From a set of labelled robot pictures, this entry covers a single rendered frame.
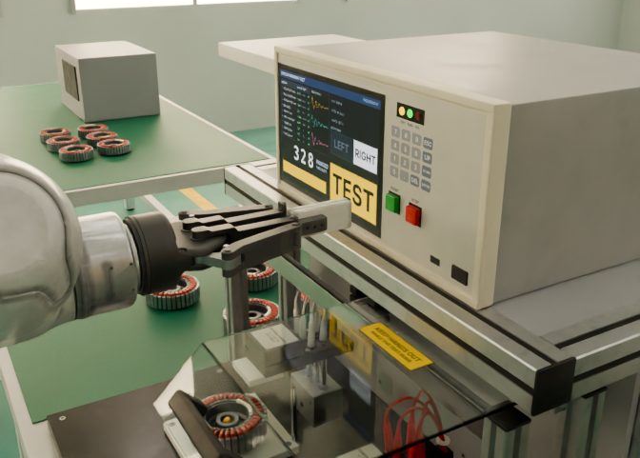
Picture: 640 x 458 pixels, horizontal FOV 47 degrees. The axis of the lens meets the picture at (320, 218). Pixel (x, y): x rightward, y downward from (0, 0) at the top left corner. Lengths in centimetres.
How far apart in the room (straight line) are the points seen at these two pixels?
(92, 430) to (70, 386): 17
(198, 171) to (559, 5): 591
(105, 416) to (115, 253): 59
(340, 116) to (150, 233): 32
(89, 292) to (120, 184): 169
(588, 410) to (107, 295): 46
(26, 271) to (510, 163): 44
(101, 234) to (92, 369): 73
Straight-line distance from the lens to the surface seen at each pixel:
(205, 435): 65
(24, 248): 44
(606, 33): 846
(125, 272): 65
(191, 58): 571
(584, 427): 78
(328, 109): 91
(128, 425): 118
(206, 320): 147
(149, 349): 140
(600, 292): 81
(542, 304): 77
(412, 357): 75
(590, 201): 80
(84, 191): 231
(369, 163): 84
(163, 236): 67
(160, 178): 236
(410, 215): 78
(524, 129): 70
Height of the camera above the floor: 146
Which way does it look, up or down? 21 degrees down
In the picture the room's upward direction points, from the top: straight up
